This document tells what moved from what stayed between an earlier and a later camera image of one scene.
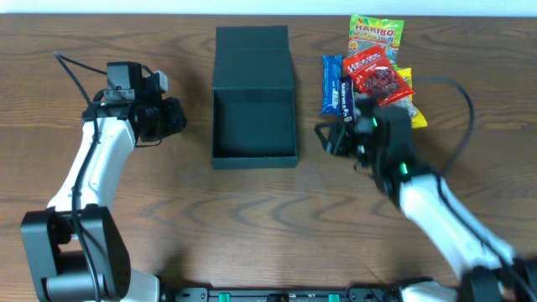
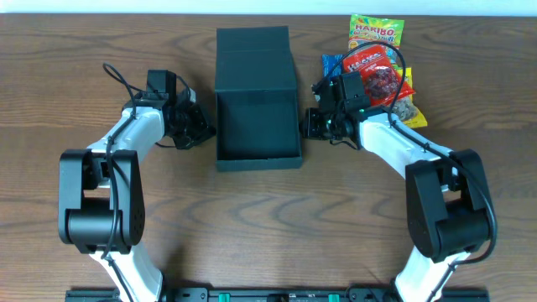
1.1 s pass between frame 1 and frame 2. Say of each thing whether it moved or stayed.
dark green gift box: stayed
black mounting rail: stayed
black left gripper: moved
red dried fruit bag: stayed
